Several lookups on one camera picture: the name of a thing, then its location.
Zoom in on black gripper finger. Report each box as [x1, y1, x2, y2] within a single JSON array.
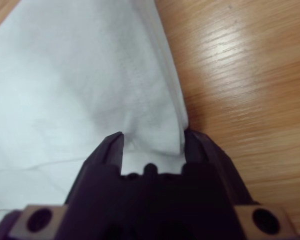
[[184, 128, 241, 176], [83, 131, 125, 175]]

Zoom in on white t-shirt with black print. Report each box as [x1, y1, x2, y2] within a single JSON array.
[[0, 0, 190, 226]]

